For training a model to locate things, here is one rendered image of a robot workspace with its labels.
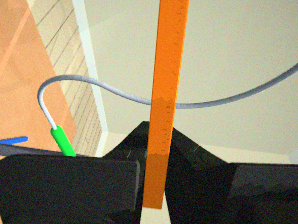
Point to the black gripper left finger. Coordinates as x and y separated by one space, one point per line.
108 186

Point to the white hoop with blue handle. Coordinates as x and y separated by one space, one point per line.
15 141

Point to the orange handle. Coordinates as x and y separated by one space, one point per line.
169 47

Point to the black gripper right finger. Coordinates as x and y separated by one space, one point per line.
201 188

